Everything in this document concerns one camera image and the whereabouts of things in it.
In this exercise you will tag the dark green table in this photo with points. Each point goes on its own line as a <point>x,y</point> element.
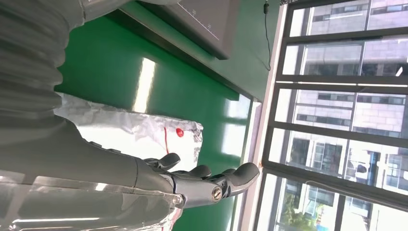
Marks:
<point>251,47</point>

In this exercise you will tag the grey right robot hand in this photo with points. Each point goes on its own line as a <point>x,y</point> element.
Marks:
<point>79,178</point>

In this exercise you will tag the glass window dark frame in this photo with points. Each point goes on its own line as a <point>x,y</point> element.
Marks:
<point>318,60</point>

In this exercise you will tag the aluminium conveyor frame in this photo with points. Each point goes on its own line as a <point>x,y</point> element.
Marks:
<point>253,143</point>

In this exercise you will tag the dark grey scanner platform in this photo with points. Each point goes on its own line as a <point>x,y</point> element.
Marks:
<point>210,19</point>

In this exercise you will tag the green conveyor belt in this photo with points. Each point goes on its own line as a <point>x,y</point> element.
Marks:
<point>111,63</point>

